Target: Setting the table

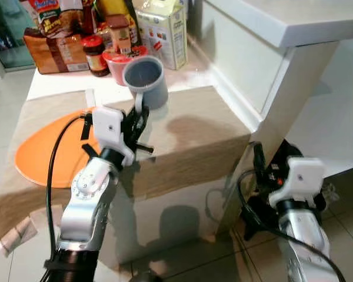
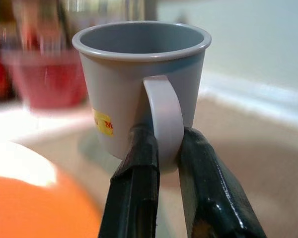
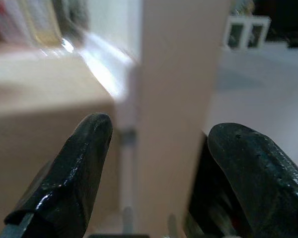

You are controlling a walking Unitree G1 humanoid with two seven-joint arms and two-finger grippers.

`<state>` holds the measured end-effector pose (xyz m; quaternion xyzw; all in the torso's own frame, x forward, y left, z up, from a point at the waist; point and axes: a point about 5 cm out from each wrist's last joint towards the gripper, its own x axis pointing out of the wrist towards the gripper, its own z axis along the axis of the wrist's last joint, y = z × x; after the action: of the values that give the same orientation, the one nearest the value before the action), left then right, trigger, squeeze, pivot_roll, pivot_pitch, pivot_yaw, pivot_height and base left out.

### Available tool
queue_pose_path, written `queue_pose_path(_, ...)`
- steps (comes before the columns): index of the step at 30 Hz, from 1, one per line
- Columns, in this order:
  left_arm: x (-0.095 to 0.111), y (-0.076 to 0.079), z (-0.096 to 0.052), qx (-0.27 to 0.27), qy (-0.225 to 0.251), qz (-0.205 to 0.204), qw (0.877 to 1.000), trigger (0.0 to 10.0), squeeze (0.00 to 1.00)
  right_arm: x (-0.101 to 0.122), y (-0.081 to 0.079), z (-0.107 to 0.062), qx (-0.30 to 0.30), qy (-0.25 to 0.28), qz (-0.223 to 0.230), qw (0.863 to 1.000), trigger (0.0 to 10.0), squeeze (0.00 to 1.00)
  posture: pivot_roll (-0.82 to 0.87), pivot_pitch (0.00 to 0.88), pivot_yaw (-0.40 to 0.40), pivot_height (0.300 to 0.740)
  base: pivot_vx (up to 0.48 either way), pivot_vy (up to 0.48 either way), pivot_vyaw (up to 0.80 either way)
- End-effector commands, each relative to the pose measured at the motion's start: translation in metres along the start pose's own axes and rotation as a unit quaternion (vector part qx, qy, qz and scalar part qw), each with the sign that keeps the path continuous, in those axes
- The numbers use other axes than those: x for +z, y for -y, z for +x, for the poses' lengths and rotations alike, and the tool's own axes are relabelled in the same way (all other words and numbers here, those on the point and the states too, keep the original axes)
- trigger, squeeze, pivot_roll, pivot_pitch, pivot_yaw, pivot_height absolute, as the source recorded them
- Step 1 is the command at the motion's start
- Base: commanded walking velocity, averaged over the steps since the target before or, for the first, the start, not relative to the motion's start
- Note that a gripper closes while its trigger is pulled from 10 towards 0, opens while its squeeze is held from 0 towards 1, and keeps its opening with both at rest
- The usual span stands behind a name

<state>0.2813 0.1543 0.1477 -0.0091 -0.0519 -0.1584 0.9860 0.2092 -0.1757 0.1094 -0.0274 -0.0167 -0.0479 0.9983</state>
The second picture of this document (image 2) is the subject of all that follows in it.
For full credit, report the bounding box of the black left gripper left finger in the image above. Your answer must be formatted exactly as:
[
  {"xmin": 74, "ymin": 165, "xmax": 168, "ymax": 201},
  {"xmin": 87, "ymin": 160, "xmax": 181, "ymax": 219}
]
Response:
[{"xmin": 98, "ymin": 124, "xmax": 161, "ymax": 238}]

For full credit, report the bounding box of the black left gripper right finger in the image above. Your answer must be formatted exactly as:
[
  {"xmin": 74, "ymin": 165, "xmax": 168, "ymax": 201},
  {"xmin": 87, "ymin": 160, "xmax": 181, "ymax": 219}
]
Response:
[{"xmin": 179, "ymin": 128, "xmax": 268, "ymax": 238}]

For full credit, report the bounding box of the grey plastic mug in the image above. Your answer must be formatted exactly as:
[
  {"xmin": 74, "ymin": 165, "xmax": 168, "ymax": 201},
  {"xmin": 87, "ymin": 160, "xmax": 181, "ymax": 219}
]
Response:
[{"xmin": 72, "ymin": 20, "xmax": 212, "ymax": 175}]

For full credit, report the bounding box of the beige cloth mat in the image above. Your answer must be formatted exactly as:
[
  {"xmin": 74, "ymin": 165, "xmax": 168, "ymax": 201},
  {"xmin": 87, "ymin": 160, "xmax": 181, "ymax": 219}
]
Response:
[{"xmin": 9, "ymin": 98, "xmax": 298, "ymax": 238}]

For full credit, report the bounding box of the orange plate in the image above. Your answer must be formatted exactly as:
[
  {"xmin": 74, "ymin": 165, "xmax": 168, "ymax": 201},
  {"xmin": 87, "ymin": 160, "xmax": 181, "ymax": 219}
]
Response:
[{"xmin": 0, "ymin": 172, "xmax": 103, "ymax": 238}]

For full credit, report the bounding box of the white counter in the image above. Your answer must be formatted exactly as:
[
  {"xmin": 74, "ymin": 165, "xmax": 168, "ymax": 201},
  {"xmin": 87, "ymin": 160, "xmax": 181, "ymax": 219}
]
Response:
[{"xmin": 0, "ymin": 70, "xmax": 298, "ymax": 139}]

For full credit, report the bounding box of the red instant noodle cup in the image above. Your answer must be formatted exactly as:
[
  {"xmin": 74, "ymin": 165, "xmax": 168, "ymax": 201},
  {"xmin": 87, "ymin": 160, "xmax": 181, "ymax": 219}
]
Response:
[{"xmin": 0, "ymin": 46, "xmax": 88, "ymax": 113}]

